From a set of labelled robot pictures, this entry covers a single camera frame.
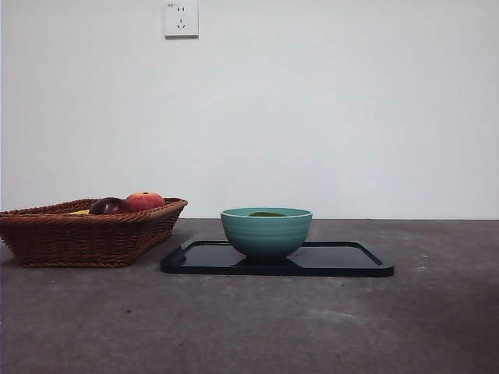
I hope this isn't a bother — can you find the teal ribbed bowl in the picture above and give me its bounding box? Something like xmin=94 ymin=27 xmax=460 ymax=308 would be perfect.
xmin=220 ymin=206 xmax=314 ymax=262

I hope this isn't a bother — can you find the red yellow apple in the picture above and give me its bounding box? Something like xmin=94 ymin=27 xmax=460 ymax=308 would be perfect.
xmin=125 ymin=191 xmax=166 ymax=213

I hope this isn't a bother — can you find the black rectangular tray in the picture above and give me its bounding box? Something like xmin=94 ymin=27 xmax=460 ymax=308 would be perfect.
xmin=160 ymin=239 xmax=395 ymax=278

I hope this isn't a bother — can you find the dark purple plum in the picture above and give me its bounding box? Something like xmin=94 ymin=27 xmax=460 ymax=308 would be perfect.
xmin=89 ymin=196 xmax=132 ymax=215

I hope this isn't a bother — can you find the brown wicker basket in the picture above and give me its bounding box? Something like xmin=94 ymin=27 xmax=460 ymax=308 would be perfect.
xmin=0 ymin=197 xmax=189 ymax=269

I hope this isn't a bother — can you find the white wall socket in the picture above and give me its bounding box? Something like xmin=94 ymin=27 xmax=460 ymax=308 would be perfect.
xmin=164 ymin=0 xmax=200 ymax=40

